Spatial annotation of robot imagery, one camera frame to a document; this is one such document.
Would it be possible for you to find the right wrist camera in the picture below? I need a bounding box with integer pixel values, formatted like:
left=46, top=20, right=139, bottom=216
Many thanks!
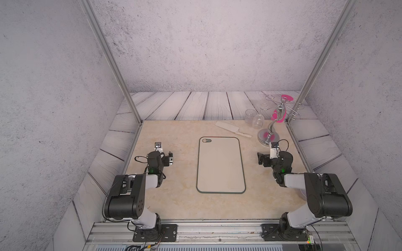
left=270, top=142, right=280, bottom=159

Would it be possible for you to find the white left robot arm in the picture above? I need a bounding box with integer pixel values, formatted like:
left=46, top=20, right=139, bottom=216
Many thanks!
left=103, top=150, right=173, bottom=235

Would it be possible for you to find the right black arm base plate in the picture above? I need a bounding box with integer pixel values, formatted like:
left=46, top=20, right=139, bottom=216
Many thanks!
left=261, top=224, right=309, bottom=242

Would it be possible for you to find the aluminium frame post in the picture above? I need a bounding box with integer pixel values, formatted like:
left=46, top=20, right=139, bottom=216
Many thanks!
left=80, top=0, right=143, bottom=124
left=286, top=0, right=358, bottom=124

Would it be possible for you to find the white ceramic knife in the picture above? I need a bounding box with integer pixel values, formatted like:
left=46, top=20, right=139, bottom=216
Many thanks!
left=215, top=121, right=252, bottom=138

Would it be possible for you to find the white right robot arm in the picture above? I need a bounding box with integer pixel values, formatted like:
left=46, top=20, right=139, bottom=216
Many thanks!
left=257, top=151, right=353, bottom=242

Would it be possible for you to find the aluminium front rail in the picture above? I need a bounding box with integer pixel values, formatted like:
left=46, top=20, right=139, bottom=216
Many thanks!
left=83, top=220, right=360, bottom=251

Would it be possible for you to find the right aluminium frame post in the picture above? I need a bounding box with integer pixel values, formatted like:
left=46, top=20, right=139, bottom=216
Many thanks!
left=286, top=0, right=358, bottom=124

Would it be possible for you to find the chrome pink glass holder stand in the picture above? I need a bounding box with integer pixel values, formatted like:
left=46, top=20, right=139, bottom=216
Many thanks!
left=257, top=94, right=305, bottom=147

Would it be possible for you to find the clear drinking glass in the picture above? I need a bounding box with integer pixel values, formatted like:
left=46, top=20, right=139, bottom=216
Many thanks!
left=245, top=109, right=257, bottom=125

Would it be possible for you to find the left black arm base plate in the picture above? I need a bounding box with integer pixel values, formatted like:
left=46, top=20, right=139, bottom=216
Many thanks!
left=133, top=224, right=178, bottom=242

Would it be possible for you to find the white green-rimmed cutting board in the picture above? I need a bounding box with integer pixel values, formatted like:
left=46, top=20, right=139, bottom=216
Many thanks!
left=196, top=137, right=246, bottom=194

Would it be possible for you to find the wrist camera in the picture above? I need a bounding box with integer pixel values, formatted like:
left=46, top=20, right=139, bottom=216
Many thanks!
left=270, top=142, right=280, bottom=159
left=155, top=142, right=162, bottom=150

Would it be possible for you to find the clear wine glass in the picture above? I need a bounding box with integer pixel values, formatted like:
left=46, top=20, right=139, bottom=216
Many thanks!
left=252, top=114, right=265, bottom=129

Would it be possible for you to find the left aluminium frame post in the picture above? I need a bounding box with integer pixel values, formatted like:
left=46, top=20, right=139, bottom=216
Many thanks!
left=80, top=0, right=143, bottom=124

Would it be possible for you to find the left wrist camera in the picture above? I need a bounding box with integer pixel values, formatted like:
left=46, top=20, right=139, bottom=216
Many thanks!
left=155, top=142, right=162, bottom=150

